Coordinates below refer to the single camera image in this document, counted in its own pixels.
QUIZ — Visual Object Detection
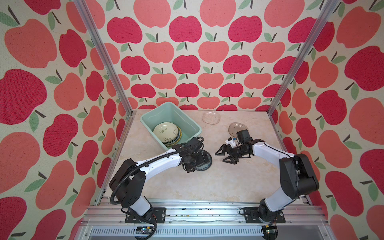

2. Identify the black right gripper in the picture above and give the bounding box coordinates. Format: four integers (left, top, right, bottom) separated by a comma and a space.
214, 144, 248, 165

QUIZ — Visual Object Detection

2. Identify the blue green patterned plate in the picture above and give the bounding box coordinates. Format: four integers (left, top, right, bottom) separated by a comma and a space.
195, 150, 213, 172

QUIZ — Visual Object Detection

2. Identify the cream plate with grass motif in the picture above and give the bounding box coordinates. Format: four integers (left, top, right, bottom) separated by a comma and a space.
153, 122, 180, 144

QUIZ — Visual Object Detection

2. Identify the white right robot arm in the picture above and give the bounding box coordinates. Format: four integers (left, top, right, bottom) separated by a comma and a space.
215, 130, 320, 223

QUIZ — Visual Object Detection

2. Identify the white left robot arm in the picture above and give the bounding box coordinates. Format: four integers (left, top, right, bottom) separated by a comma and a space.
109, 137, 212, 222

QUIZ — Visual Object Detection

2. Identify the mint green plastic bin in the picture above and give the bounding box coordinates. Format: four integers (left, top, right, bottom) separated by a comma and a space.
140, 102, 202, 151

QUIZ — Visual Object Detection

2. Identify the smoky glass dotted plate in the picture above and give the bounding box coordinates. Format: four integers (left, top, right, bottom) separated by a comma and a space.
228, 122, 248, 138

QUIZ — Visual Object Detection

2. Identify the clear ribbed glass plate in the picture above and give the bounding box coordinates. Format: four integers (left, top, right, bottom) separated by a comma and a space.
202, 112, 221, 125

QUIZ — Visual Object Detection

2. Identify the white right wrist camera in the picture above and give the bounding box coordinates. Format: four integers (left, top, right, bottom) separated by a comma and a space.
226, 138, 238, 148

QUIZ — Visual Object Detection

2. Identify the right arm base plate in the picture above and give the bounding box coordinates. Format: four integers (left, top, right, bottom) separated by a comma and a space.
239, 207, 286, 224

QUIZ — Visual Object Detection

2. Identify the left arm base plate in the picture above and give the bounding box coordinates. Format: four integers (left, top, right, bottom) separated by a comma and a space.
125, 207, 166, 224

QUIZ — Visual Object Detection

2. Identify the black corrugated cable conduit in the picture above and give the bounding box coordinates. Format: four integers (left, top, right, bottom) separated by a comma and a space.
109, 136, 205, 240

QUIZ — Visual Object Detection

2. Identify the aluminium front rail frame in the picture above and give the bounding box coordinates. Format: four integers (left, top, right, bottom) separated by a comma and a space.
74, 198, 335, 240

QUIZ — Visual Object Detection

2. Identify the left aluminium corner post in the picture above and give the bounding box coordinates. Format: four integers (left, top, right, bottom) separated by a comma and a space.
73, 0, 134, 116

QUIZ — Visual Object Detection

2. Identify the aluminium corner post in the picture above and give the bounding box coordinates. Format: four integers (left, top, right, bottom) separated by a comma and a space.
73, 0, 134, 116
266, 0, 343, 116

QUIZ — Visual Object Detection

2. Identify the right aluminium corner post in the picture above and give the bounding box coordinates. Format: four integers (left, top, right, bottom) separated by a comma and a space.
266, 0, 343, 116

